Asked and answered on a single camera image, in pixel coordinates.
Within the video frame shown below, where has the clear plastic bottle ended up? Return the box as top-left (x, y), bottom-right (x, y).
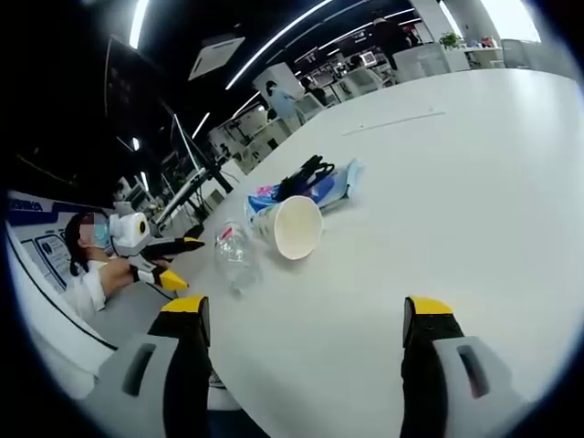
top-left (214, 219), bottom-right (266, 294)

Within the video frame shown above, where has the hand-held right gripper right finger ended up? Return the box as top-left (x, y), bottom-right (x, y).
top-left (400, 295), bottom-right (530, 438)

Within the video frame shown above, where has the white table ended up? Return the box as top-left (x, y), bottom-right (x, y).
top-left (98, 67), bottom-right (583, 438)

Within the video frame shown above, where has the person's head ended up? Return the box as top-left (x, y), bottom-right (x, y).
top-left (62, 211), bottom-right (99, 277)

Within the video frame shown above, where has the white partition panel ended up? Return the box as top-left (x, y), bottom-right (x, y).
top-left (252, 62), bottom-right (298, 107)

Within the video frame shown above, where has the black binder clip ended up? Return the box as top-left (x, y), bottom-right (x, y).
top-left (276, 154), bottom-right (337, 196)

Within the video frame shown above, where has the blue printed snack packet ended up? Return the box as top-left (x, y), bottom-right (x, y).
top-left (245, 172), bottom-right (353, 225)

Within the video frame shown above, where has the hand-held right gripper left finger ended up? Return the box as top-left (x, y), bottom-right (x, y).
top-left (89, 295), bottom-right (215, 438)

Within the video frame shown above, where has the short ceiling light strip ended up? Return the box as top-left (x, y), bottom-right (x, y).
top-left (129, 0), bottom-right (152, 49)

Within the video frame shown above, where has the wall poster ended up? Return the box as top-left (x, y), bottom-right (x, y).
top-left (32, 231), bottom-right (70, 294)

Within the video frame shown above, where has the long ceiling light strip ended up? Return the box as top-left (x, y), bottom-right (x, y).
top-left (224, 0), bottom-right (335, 90)

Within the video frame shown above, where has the light blue cloth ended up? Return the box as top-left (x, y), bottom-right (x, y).
top-left (338, 157), bottom-right (367, 201)

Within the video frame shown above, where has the blue face mask worn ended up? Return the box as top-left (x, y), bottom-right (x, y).
top-left (92, 218), bottom-right (113, 251)

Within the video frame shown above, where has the white paper cup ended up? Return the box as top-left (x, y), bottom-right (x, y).
top-left (252, 194), bottom-right (325, 261)

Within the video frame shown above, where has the ceiling air conditioner panel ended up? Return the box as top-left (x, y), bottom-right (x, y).
top-left (188, 35), bottom-right (246, 82)

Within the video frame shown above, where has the person's leg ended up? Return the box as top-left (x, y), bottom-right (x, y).
top-left (207, 395), bottom-right (259, 438)

